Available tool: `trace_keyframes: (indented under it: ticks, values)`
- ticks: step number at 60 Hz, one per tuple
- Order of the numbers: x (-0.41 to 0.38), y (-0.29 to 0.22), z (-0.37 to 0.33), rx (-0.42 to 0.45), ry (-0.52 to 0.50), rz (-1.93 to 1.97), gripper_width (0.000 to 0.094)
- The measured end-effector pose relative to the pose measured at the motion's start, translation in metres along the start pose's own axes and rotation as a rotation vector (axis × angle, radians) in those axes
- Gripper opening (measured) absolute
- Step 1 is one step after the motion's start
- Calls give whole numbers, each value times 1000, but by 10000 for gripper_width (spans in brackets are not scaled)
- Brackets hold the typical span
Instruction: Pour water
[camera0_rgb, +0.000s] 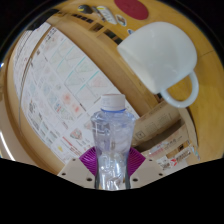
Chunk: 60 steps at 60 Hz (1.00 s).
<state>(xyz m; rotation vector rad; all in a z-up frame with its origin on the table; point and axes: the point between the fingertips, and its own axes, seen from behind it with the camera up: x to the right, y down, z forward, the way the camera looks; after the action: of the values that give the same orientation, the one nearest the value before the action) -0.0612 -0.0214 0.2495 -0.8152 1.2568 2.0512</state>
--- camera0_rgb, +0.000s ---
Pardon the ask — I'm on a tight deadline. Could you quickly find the dark pen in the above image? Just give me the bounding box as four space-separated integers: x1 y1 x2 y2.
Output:
89 5 102 18

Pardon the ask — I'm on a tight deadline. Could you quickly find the printed paper wall poster display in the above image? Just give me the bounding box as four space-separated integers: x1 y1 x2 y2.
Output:
19 26 141 164
11 21 52 101

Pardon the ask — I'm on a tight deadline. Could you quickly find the white ceramic mug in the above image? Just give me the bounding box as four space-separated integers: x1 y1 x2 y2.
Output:
116 21 200 109

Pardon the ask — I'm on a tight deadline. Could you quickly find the small black device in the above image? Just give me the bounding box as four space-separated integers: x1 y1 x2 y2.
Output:
77 4 94 15

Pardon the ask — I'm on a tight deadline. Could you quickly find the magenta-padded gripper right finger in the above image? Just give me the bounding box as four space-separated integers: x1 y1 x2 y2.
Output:
125 146 168 190

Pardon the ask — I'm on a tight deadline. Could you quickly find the clear plastic water bottle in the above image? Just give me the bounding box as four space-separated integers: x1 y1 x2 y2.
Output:
90 93 137 191

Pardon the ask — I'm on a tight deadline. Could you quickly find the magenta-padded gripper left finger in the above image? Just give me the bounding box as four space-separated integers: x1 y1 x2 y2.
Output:
57 146 99 190

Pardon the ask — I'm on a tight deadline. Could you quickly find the small printed card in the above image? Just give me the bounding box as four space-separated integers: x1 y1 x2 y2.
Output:
115 13 128 27

